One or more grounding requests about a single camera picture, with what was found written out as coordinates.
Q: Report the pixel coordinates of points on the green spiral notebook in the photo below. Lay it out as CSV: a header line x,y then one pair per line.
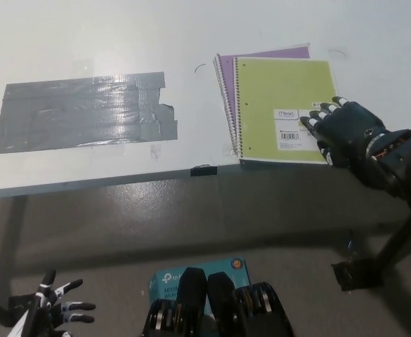
x,y
279,84

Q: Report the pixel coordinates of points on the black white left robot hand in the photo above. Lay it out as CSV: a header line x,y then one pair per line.
x,y
50,305

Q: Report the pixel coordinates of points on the black robot body blocks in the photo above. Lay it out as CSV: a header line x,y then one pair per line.
x,y
222,298

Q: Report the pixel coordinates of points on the purple spiral notebook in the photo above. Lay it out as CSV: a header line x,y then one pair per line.
x,y
226,70

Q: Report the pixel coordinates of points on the small black table clip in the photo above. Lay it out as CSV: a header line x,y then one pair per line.
x,y
204,170

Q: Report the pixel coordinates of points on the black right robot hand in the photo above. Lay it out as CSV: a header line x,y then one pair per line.
x,y
349,133

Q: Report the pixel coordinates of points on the teal tp-link router box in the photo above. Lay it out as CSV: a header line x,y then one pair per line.
x,y
166,279

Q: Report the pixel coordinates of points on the black floor tape patch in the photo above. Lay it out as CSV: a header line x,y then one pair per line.
x,y
19,303
352,275

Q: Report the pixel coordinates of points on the grey duct tape patch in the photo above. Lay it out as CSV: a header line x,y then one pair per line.
x,y
78,109

